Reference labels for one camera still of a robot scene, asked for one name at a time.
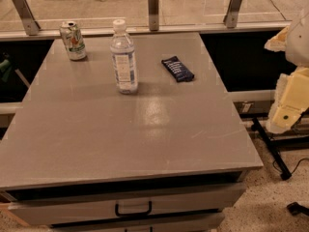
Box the dark blue snack bar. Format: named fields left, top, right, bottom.
left=161, top=56, right=195, bottom=82

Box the right metal rail bracket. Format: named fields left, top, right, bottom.
left=223, top=0, right=242, bottom=28

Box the left metal rail bracket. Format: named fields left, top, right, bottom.
left=12, top=0, right=41, bottom=36

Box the metal rail bracket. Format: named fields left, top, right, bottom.
left=148, top=0, right=159, bottom=31
left=12, top=0, right=41, bottom=36
left=223, top=0, right=242, bottom=28

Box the black floor cable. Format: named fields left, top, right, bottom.
left=272, top=158, right=309, bottom=176

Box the black drawer handle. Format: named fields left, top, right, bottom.
left=114, top=201, right=153, bottom=218

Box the green white 7up can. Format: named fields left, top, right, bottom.
left=59, top=21, right=87, bottom=61

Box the black stand leg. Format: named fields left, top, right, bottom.
left=251, top=118, right=292, bottom=181

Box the grey upper drawer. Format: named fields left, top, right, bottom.
left=9, top=183, right=245, bottom=225

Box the grey drawer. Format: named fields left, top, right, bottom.
left=9, top=183, right=245, bottom=225
left=51, top=213, right=224, bottom=232

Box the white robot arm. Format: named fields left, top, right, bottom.
left=265, top=8, right=309, bottom=133

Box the clear plastic water bottle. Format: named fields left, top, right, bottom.
left=110, top=19, right=138, bottom=94

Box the grey lower drawer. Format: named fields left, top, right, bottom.
left=51, top=213, right=224, bottom=232

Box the middle metal rail bracket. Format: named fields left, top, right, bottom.
left=148, top=0, right=159, bottom=31

